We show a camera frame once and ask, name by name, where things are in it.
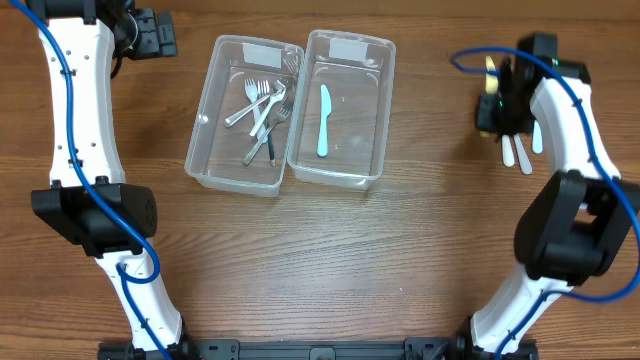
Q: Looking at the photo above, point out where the black handled fork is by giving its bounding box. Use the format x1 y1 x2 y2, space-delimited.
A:
265 120 276 167

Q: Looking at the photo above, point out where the clear plastic left container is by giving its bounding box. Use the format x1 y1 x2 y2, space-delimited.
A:
185 35 304 197

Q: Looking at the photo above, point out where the cream plastic knife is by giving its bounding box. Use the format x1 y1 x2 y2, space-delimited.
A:
501 135 515 167

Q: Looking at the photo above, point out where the mint green plastic knife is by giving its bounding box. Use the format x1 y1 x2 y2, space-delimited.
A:
317 84 332 158

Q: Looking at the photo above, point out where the yellow plastic knife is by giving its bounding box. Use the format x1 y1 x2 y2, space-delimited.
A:
477 74 499 137

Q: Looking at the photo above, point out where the translucent white plastic knife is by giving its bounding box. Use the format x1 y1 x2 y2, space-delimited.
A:
513 134 533 175

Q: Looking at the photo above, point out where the clear plastic right container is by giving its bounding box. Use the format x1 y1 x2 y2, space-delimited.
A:
287 30 396 191

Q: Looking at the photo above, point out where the small white plastic fork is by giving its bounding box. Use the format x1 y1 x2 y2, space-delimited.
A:
245 78 260 122

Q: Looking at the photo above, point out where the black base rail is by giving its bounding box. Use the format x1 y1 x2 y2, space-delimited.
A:
97 338 540 360

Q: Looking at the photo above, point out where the clear plastic container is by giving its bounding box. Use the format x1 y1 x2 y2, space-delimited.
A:
287 30 396 191
185 35 304 197

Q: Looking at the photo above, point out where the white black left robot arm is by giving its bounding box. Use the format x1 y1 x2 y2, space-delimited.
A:
14 0 200 359

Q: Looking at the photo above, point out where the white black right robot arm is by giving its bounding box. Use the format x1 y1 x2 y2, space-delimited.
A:
444 32 639 359

